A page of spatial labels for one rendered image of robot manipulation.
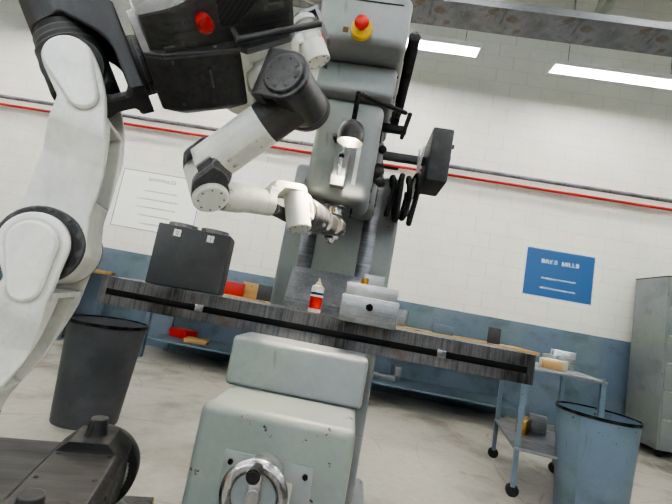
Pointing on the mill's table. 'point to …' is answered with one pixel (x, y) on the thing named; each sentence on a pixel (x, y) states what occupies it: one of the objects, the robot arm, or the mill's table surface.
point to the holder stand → (190, 258)
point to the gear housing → (374, 82)
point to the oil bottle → (316, 297)
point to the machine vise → (386, 316)
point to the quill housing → (319, 179)
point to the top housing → (392, 17)
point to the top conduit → (407, 68)
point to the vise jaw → (372, 291)
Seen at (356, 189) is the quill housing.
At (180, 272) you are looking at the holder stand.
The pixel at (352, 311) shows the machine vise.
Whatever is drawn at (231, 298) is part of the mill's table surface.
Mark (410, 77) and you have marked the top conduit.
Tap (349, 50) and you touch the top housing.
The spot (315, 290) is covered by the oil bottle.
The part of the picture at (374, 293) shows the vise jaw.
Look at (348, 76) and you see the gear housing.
